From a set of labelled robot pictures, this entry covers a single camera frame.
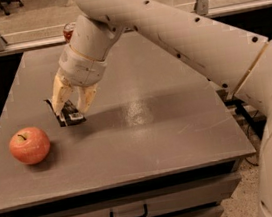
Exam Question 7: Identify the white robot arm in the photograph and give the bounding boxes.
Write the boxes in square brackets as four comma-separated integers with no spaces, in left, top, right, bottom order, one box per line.
[52,0,272,217]

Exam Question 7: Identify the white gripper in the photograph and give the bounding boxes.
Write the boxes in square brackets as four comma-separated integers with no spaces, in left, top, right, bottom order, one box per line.
[51,44,107,115]

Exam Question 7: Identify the red soda can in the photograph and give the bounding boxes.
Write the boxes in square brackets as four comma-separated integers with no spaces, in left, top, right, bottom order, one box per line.
[63,22,76,42]

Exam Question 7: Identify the black rxbar chocolate wrapper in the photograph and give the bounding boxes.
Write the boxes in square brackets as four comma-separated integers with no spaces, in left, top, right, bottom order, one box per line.
[55,100,86,127]

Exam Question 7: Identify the black table leg strut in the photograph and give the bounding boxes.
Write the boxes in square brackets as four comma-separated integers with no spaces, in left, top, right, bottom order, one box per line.
[234,100,265,138]

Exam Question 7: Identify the black office chair base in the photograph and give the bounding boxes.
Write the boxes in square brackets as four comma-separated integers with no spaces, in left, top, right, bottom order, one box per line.
[0,0,24,16]

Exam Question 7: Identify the upper grey drawer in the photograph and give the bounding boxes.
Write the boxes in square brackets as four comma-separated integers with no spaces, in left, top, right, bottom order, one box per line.
[0,171,248,217]

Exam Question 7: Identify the red apple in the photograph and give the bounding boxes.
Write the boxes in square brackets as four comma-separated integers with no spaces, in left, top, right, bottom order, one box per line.
[9,127,51,165]

